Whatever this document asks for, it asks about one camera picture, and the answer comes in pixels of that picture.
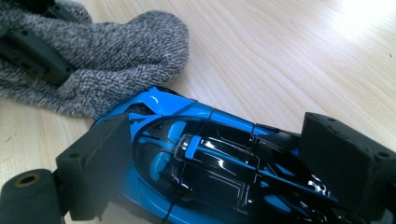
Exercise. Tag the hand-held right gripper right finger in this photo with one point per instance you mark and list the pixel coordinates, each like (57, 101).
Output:
(345, 161)

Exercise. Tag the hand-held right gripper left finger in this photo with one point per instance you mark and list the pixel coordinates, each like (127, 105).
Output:
(96, 165)

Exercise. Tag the grey terry cloth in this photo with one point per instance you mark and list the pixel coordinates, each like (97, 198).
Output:
(124, 62)

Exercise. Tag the blue toy car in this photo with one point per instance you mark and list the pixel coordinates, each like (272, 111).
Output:
(199, 168)

